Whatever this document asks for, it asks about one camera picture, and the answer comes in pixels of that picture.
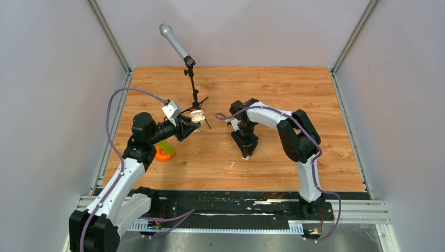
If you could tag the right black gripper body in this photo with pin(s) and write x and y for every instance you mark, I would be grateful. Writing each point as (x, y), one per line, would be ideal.
(247, 127)

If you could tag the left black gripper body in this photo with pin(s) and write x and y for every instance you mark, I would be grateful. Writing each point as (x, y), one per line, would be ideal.
(178, 127)

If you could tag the small beige charging case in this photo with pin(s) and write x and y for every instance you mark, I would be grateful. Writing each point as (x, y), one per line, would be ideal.
(197, 116)

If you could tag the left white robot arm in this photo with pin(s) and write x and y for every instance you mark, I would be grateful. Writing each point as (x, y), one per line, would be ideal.
(104, 221)

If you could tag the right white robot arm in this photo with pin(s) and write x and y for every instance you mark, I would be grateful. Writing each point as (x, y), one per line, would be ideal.
(299, 139)

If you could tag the green block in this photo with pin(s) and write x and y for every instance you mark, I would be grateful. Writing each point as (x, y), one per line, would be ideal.
(164, 147)

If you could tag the black tripod microphone stand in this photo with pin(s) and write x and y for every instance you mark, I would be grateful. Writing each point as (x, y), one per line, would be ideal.
(196, 105)

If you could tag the grey microphone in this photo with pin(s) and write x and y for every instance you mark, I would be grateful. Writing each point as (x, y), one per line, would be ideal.
(167, 32)

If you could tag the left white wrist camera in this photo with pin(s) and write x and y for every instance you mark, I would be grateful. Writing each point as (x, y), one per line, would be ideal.
(172, 110)

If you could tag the orange ring toy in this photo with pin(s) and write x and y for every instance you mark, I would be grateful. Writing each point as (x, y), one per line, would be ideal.
(162, 155)

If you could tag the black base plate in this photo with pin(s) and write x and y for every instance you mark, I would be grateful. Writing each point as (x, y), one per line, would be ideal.
(237, 209)

